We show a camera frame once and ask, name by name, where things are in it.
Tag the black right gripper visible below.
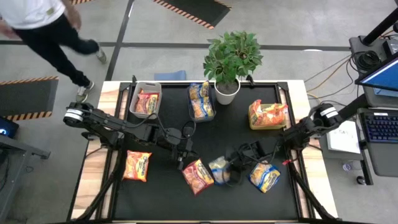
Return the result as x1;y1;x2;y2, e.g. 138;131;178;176
225;140;269;186

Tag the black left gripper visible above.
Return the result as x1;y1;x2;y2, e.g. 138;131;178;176
164;130;200;171

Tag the blue Maruchan noodle pack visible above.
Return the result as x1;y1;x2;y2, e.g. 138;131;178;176
208;156;233;186
190;96;215;121
248;162;280;194
188;82;210;101

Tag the dark transparent plastic bin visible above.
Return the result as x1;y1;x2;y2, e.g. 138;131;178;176
187;81;216;123

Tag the black table mat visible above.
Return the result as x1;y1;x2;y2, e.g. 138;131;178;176
119;83;298;221

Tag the yellow-green plastic bin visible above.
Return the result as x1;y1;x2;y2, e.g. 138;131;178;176
248;102;289;131

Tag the white plastic bin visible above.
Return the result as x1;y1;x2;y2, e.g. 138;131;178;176
129;81;163;120

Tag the green plant in white pot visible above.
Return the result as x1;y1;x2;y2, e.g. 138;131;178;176
203;30;264;106

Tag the white paper sheet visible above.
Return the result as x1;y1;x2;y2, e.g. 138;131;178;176
326;120;361;154

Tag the black diagonal stand beam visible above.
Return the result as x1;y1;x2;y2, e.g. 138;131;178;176
337;93;369;118

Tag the laptop computer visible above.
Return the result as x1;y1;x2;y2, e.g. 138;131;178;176
357;85;398;178

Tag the black keyboard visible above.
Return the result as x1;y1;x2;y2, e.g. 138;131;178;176
363;111;398;143

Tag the computer monitor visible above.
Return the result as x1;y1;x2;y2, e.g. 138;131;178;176
355;57;398;93

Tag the grey stand base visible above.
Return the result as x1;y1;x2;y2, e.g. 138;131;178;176
349;34;398;74

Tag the grey desk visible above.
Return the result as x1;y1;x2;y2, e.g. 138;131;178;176
0;133;51;224

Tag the black device with blue light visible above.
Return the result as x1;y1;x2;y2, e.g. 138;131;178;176
0;116;20;139

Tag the black stand pole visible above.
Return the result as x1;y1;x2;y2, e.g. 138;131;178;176
362;8;398;47

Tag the person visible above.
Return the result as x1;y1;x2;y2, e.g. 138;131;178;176
0;0;108;103

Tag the black metal table frame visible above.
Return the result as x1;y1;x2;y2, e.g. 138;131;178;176
71;74;340;224

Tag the coiled black cable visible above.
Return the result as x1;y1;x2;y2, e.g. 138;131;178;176
355;50;379;73

